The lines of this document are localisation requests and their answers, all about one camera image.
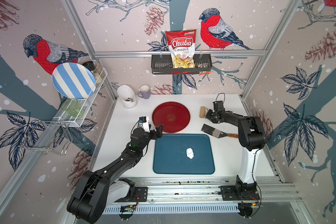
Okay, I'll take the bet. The teal plastic tray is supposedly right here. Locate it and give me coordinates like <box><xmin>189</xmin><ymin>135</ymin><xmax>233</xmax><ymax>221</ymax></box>
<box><xmin>153</xmin><ymin>133</ymin><xmax>215</xmax><ymax>175</ymax></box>

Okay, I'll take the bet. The metal spatula wooden handle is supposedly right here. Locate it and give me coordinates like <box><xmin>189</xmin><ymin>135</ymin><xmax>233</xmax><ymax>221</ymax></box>
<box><xmin>201</xmin><ymin>124</ymin><xmax>239</xmax><ymax>139</ymax></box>

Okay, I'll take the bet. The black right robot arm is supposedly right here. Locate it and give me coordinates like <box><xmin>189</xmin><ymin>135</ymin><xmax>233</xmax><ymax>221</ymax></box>
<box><xmin>205</xmin><ymin>109</ymin><xmax>267</xmax><ymax>198</ymax></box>

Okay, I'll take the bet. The white cutlery holder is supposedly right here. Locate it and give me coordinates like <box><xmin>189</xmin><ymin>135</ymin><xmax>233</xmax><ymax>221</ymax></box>
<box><xmin>117</xmin><ymin>85</ymin><xmax>137</xmax><ymax>109</ymax></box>

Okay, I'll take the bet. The white wire wall shelf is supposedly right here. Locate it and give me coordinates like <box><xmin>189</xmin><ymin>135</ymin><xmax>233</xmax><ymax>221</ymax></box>
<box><xmin>19</xmin><ymin>68</ymin><xmax>109</xmax><ymax>155</ymax></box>

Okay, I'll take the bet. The black wire wall basket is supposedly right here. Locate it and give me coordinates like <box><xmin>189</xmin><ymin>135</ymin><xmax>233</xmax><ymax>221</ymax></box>
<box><xmin>151</xmin><ymin>54</ymin><xmax>212</xmax><ymax>75</ymax></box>

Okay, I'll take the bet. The green glass cup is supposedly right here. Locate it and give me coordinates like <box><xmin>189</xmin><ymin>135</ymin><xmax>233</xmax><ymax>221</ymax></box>
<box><xmin>61</xmin><ymin>99</ymin><xmax>85</xmax><ymax>118</ymax></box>

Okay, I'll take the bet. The white dough piece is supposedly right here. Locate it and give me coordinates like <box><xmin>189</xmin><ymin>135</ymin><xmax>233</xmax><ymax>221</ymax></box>
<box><xmin>186</xmin><ymin>148</ymin><xmax>194</xmax><ymax>159</ymax></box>

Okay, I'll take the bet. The purple mug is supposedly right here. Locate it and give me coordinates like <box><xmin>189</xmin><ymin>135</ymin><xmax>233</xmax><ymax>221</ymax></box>
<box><xmin>137</xmin><ymin>85</ymin><xmax>150</xmax><ymax>99</ymax></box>

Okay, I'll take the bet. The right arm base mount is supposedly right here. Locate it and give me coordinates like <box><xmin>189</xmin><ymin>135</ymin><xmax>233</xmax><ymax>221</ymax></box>
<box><xmin>220</xmin><ymin>183</ymin><xmax>260</xmax><ymax>201</ymax></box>

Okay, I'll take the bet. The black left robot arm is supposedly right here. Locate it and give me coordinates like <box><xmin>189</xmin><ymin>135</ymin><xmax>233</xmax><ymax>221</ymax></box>
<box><xmin>67</xmin><ymin>125</ymin><xmax>164</xmax><ymax>224</ymax></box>

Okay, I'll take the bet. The blue white striped plate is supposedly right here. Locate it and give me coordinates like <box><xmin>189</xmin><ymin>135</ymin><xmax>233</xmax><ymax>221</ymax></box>
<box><xmin>52</xmin><ymin>63</ymin><xmax>96</xmax><ymax>99</ymax></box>

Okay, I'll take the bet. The wooden rolling pin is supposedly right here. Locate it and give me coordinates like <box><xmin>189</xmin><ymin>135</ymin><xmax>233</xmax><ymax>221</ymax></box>
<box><xmin>199</xmin><ymin>106</ymin><xmax>210</xmax><ymax>119</ymax></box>

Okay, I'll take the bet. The red cassava chips bag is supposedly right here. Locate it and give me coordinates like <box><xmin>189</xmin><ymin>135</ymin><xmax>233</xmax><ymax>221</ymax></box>
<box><xmin>165</xmin><ymin>29</ymin><xmax>197</xmax><ymax>68</ymax></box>

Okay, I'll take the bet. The round red tray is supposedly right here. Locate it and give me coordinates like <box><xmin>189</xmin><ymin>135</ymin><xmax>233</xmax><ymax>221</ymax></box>
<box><xmin>152</xmin><ymin>101</ymin><xmax>190</xmax><ymax>133</ymax></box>

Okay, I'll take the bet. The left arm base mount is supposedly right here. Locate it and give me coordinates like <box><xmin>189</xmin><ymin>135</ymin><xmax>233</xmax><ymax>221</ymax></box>
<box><xmin>109</xmin><ymin>178</ymin><xmax>148</xmax><ymax>203</ymax></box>

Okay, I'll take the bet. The dark lid spice jar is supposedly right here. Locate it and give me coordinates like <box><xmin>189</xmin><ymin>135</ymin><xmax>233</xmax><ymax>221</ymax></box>
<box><xmin>82</xmin><ymin>61</ymin><xmax>96</xmax><ymax>73</ymax></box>

